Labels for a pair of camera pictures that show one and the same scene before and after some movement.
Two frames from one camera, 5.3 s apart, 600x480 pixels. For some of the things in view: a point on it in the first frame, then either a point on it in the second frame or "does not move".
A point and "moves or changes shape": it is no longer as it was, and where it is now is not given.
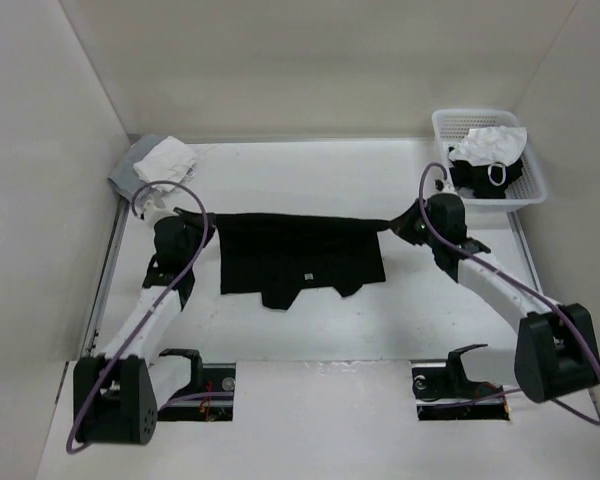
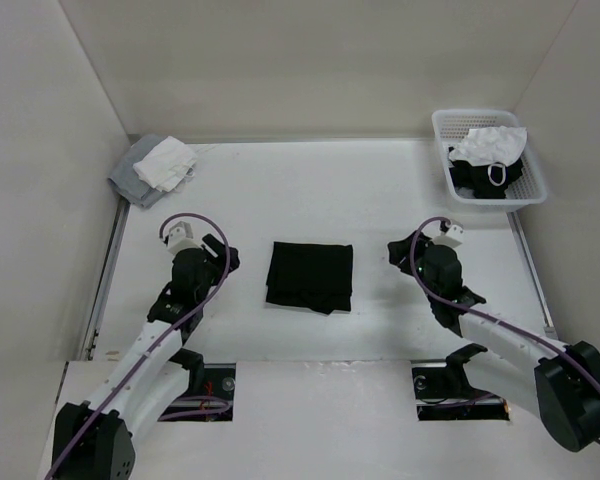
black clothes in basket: x=477 y=178 does not move
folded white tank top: x=170 y=160 does not move
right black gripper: x=403 y=223 to x=397 y=250
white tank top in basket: x=493 y=145 does not move
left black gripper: x=195 y=220 to x=214 y=246
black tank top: x=278 y=256 moves or changes shape
